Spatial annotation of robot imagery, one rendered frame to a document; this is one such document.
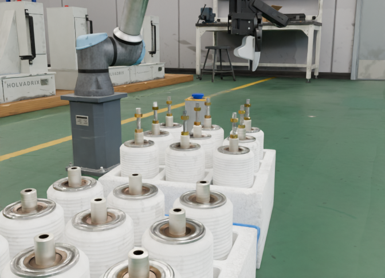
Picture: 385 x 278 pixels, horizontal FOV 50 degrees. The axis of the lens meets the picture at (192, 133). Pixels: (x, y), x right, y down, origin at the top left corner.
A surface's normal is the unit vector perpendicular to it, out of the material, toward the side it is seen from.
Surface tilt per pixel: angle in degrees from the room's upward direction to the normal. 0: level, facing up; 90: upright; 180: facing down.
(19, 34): 90
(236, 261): 0
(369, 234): 0
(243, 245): 0
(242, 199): 90
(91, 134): 90
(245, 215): 90
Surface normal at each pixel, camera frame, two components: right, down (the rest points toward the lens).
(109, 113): 0.91, 0.09
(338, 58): -0.43, 0.19
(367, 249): 0.00, -0.98
